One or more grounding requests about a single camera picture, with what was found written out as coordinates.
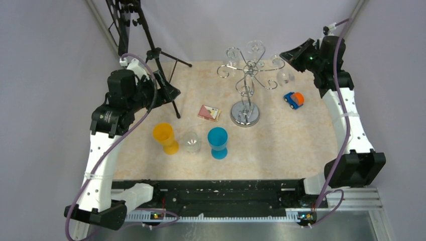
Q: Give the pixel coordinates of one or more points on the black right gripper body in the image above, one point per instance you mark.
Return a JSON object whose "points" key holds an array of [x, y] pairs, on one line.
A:
{"points": [[302, 59]]}

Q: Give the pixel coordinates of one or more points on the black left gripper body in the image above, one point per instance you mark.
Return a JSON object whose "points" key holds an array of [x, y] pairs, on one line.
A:
{"points": [[163, 95]]}

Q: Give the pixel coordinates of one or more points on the clear small wine glass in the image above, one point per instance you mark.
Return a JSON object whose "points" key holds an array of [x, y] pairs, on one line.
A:
{"points": [[284, 75]]}

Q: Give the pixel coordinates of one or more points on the yellow wine glass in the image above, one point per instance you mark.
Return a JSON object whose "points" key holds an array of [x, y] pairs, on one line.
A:
{"points": [[163, 133]]}

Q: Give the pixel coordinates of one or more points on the clear patterned wine glass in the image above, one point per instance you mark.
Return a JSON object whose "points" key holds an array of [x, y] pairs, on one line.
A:
{"points": [[192, 142]]}

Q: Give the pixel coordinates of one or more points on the blue wine glass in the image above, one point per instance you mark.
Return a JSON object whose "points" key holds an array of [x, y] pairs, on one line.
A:
{"points": [[218, 139]]}

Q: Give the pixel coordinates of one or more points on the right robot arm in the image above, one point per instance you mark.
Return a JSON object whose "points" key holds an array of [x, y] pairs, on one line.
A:
{"points": [[357, 163]]}

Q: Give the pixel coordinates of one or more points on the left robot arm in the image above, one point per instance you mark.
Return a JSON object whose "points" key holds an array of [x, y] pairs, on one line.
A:
{"points": [[130, 89]]}

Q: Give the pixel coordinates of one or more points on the clear tall stemmed glass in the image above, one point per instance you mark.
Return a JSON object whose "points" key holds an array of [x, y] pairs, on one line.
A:
{"points": [[257, 49]]}

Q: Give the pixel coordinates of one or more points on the chrome wine glass rack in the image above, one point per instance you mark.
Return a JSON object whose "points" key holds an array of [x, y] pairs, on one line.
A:
{"points": [[245, 113]]}

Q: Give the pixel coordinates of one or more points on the black tripod stand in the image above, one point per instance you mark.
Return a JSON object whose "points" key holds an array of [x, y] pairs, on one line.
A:
{"points": [[154, 52]]}

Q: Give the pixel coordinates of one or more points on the playing card box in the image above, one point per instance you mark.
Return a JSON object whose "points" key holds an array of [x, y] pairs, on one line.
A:
{"points": [[209, 113]]}

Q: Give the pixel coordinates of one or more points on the blue orange toy car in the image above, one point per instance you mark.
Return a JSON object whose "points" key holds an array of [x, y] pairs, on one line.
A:
{"points": [[294, 99]]}

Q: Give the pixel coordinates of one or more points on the black perforated plate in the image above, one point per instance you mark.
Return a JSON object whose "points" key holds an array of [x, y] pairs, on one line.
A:
{"points": [[121, 16]]}

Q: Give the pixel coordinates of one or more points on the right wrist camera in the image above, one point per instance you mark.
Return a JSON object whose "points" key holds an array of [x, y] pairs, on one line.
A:
{"points": [[329, 30]]}

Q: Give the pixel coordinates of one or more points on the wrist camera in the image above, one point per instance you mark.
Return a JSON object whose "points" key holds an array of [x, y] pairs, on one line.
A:
{"points": [[135, 65], [329, 30]]}

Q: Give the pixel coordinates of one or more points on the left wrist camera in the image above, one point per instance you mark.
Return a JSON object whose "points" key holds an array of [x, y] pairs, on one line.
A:
{"points": [[135, 65]]}

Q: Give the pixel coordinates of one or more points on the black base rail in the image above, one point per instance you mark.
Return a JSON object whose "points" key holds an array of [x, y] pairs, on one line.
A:
{"points": [[221, 198]]}

